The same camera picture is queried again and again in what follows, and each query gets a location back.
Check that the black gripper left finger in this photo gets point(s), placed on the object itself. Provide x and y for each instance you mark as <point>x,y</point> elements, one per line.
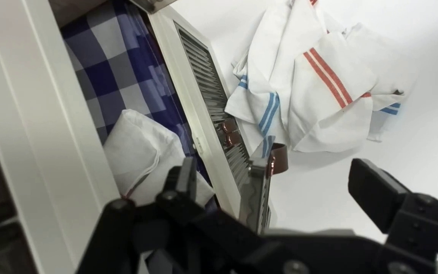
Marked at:
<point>184,177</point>

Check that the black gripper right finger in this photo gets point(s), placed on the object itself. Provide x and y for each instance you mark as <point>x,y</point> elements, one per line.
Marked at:
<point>376,191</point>

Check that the white three-tier cabinet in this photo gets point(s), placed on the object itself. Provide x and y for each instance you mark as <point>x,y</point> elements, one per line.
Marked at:
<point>46,127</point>

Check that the plain white cloth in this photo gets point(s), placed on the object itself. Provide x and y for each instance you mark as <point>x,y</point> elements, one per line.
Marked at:
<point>137,147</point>

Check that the white towel with red stripes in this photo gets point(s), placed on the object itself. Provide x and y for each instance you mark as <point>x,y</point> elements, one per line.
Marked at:
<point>320,101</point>

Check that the white towel with blue stripes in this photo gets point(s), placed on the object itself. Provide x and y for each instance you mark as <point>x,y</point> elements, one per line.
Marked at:
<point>259,101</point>

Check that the blue white plaid cloth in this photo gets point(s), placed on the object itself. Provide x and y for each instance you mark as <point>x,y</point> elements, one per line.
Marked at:
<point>118,66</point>

